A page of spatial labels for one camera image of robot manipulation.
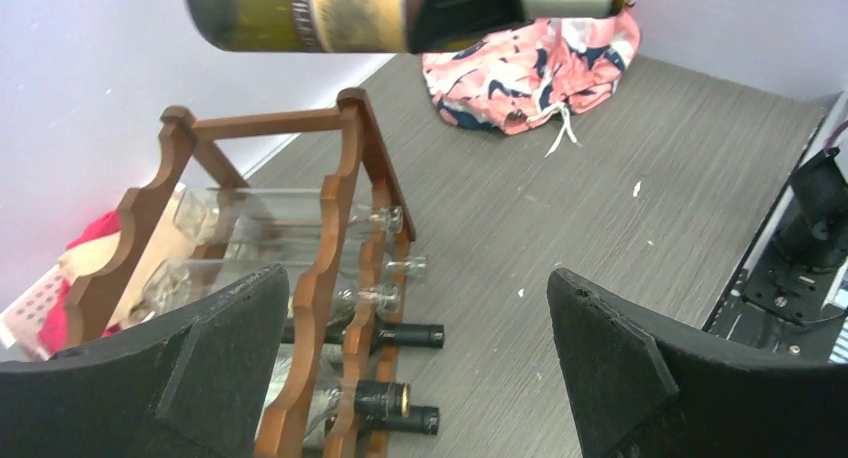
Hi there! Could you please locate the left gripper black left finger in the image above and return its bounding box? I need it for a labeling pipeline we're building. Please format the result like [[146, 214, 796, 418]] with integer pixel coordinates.
[[1, 287, 288, 457]]

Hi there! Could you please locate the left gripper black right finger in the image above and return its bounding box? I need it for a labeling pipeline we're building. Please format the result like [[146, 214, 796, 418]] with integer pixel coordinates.
[[547, 268, 847, 457]]

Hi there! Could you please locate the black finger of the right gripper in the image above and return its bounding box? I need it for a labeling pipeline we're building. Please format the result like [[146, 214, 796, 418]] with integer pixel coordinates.
[[405, 0, 526, 53]]

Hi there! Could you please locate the small clear glass bottle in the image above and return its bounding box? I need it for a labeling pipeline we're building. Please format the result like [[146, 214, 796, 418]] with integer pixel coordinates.
[[140, 259, 402, 324]]

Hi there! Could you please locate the dark bottle cream label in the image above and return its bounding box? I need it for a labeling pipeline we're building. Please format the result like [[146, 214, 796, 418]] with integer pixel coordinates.
[[359, 405, 441, 436]]

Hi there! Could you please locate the dark green bottle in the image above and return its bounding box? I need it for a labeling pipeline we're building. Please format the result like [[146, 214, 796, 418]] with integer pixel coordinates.
[[186, 0, 631, 54]]

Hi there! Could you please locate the dark bottle white label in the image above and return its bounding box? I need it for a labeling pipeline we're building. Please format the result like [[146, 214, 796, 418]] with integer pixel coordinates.
[[324, 316, 445, 350]]

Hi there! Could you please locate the clear bottle with dark cap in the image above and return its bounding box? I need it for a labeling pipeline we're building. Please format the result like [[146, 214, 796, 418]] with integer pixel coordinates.
[[255, 344, 411, 445]]

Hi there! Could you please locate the wooden wine rack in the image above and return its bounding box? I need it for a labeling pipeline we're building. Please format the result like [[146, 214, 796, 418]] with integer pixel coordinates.
[[64, 88, 405, 457]]

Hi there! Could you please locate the pink shark print cloth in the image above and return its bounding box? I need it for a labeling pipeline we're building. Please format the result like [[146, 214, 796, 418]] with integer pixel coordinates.
[[421, 10, 642, 152]]

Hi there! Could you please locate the red cloth in basket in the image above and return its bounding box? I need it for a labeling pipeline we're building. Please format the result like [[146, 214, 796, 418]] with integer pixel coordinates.
[[36, 211, 124, 357]]

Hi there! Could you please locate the beige folded cloth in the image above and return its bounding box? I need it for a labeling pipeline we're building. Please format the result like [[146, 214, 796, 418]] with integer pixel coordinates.
[[56, 196, 200, 330]]

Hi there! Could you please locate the white plastic basket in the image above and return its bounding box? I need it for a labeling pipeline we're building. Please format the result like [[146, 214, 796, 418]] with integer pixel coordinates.
[[1, 265, 62, 361]]

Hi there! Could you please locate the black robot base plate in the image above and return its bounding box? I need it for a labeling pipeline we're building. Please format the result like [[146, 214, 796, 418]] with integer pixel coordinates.
[[702, 93, 847, 365]]

